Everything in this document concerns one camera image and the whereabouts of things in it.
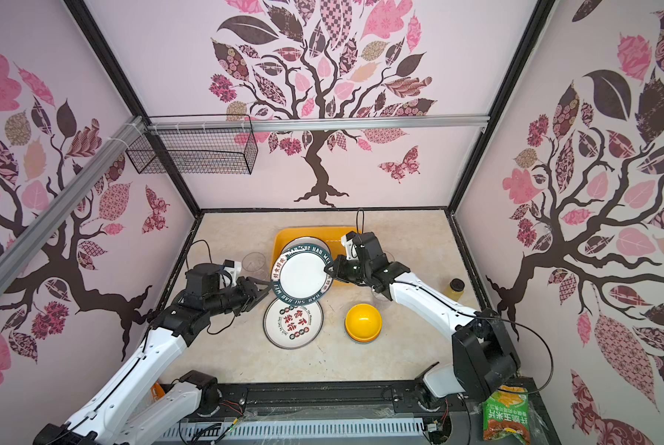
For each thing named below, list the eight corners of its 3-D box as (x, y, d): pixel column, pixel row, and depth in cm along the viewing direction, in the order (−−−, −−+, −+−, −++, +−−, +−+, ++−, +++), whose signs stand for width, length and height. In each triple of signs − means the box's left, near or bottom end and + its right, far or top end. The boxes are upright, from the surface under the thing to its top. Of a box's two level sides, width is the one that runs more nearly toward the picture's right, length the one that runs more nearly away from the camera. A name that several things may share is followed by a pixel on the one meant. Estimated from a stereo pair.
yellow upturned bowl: (345, 345, 85) (346, 337, 79) (345, 312, 91) (345, 303, 86) (381, 345, 85) (384, 337, 79) (378, 312, 91) (380, 303, 86)
